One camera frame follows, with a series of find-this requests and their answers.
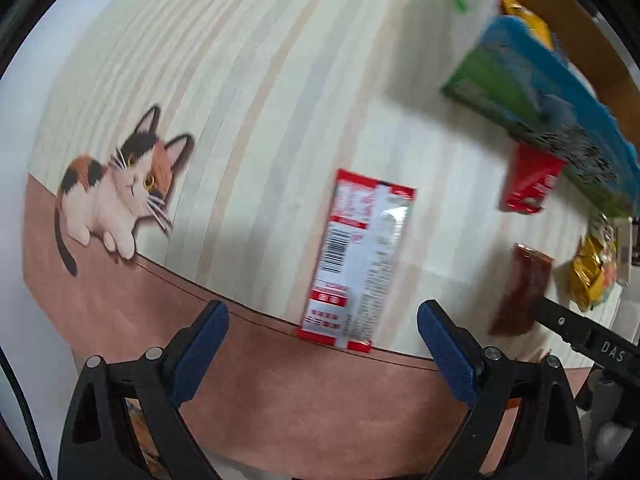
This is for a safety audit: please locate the small red snack packet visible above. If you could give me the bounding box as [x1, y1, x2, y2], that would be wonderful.
[498, 141, 566, 215]

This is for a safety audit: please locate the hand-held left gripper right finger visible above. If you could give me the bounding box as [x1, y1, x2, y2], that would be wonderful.
[417, 300, 588, 480]

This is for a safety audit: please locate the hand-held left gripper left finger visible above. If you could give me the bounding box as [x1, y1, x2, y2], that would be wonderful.
[57, 300, 231, 480]

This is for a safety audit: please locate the brown cardboard box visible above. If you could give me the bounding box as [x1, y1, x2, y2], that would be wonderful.
[487, 0, 633, 103]

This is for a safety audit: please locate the yellow snack packet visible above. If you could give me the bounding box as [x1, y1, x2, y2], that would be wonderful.
[501, 0, 555, 51]
[570, 215, 623, 311]

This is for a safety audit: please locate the black cable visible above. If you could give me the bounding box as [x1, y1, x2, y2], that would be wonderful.
[0, 347, 53, 480]

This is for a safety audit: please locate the red and white snack packet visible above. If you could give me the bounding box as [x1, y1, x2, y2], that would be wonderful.
[297, 169, 418, 353]

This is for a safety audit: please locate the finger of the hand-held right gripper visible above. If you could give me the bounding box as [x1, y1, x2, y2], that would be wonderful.
[531, 296, 640, 373]

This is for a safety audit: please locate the dark red snack packet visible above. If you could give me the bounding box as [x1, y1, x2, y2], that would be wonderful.
[488, 242, 555, 337]

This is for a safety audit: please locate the blue and green carton box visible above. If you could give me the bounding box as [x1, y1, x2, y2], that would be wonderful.
[441, 15, 640, 218]

